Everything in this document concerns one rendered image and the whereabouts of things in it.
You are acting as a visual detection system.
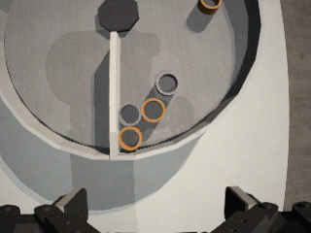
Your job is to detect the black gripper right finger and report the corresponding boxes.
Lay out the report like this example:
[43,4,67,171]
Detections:
[210,186,311,233]

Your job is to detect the grey metal ring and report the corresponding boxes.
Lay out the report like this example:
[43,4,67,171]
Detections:
[118,102,142,126]
[155,72,180,96]

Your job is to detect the bronze ring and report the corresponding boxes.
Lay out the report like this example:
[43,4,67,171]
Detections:
[141,98,165,122]
[118,126,143,150]
[197,0,222,15]

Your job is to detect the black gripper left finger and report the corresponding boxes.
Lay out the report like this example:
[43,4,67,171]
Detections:
[0,187,101,233]

